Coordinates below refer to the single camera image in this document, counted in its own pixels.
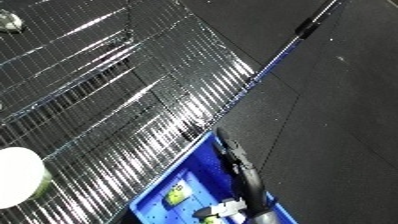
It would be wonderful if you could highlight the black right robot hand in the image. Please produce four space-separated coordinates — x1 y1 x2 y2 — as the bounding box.
193 127 281 224

